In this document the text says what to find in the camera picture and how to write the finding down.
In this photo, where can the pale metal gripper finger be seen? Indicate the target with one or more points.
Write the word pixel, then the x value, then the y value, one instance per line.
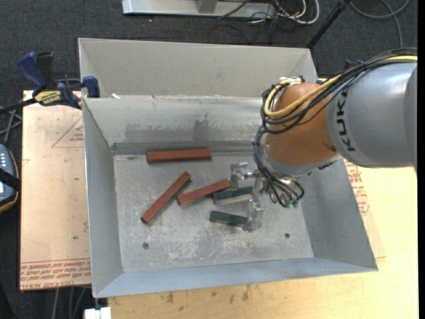
pixel 236 173
pixel 255 216

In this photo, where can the dark green flat block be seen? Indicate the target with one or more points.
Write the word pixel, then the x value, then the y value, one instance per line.
pixel 232 195
pixel 227 218

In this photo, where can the red-brown flat block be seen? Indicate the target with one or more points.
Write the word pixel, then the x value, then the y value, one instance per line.
pixel 202 193
pixel 166 198
pixel 179 155

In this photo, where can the grey metal bin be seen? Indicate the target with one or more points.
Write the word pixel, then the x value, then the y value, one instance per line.
pixel 199 244

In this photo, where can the brown cardboard board red print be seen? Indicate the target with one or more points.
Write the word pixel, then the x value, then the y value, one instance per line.
pixel 53 194

